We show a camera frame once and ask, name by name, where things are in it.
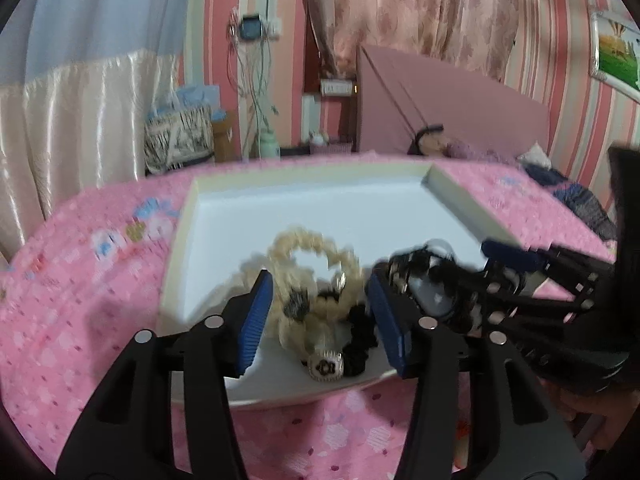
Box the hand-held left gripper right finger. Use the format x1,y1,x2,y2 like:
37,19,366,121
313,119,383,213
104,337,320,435
364,272,588,480

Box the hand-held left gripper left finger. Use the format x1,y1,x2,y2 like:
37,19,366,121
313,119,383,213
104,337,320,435
55,269,275,480

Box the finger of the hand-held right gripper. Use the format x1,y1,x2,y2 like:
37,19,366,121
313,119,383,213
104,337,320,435
481,238,617,289
450,272,598,335

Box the black scrunchie with flower charm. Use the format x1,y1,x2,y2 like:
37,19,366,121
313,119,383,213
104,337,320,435
280,285,380,383

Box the cream satin scrunchie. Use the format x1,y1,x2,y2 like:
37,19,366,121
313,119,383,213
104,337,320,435
239,227,363,356

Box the white shallow cardboard box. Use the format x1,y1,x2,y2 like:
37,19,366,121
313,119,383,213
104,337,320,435
159,161,561,407

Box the person's right hand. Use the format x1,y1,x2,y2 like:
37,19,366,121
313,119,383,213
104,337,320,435
542,379,640,457

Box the pile of dark clothes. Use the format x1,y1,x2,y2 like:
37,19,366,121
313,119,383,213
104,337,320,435
517,142,620,243

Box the dark plush toy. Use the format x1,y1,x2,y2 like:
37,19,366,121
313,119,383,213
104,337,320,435
407,124,456,157

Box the pink padded headboard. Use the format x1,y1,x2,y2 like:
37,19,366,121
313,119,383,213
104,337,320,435
356,44,551,157

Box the pale green bottle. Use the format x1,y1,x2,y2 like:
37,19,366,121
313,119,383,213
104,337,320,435
258,129,281,160

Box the pink woven basket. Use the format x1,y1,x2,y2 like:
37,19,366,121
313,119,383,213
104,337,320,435
309,132,354,157

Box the brown cardboard box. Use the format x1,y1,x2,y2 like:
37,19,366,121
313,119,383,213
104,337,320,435
212,110,238,163

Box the black and white patterned bag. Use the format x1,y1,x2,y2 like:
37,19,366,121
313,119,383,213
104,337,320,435
144,106,216,177

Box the pale blue gift bag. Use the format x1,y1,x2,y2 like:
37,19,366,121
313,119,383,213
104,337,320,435
152,85,221,117

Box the white power strip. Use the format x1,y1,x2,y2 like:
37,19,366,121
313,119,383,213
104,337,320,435
320,79,359,97

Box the white satin curtain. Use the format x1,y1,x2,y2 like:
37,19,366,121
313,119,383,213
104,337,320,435
0,49,182,261

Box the pink patterned curtain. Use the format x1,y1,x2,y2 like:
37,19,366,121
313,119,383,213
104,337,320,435
305,0,523,81

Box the pale blue curtain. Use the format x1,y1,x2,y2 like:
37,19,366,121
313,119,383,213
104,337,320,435
0,0,201,92

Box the framed wall picture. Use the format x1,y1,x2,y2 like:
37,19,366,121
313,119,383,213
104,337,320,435
587,7,640,106

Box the hanging charger cables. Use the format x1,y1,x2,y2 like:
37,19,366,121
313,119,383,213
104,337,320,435
227,35,281,158

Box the wall socket with charger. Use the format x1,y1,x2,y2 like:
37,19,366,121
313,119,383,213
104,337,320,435
229,9,282,42

